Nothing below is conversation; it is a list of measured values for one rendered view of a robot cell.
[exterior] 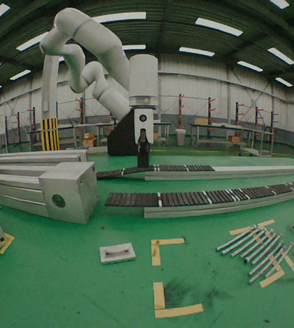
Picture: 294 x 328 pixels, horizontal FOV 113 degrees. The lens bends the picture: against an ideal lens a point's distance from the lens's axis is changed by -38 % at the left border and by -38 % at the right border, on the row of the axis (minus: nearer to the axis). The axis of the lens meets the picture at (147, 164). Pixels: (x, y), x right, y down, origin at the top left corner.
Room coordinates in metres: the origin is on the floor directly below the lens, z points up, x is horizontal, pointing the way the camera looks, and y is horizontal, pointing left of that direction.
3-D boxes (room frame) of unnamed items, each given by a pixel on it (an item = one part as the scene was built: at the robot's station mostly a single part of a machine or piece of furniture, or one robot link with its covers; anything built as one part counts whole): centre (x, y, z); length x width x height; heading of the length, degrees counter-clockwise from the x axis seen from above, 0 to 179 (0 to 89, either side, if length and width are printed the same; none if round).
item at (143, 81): (0.46, 0.01, 1.09); 0.09 x 0.08 x 0.13; 16
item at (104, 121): (3.41, 1.24, 0.50); 1.03 x 0.55 x 1.01; 103
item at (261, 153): (3.35, -3.01, 0.50); 1.03 x 0.55 x 1.01; 6
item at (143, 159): (0.40, 0.01, 0.86); 0.03 x 0.03 x 0.07; 0
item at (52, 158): (0.45, 0.61, 0.82); 0.80 x 0.10 x 0.09; 90
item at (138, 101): (0.45, 0.01, 1.01); 0.09 x 0.08 x 0.03; 0
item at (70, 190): (0.28, 0.16, 0.83); 0.12 x 0.09 x 0.10; 0
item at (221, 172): (0.46, -0.47, 0.79); 0.96 x 0.04 x 0.03; 90
